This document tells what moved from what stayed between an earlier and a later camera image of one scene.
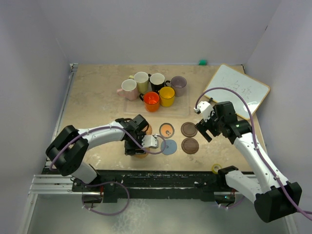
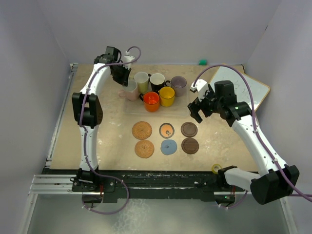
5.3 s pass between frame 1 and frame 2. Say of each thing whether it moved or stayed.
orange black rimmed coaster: stayed
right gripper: moved
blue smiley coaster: stayed
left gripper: moved
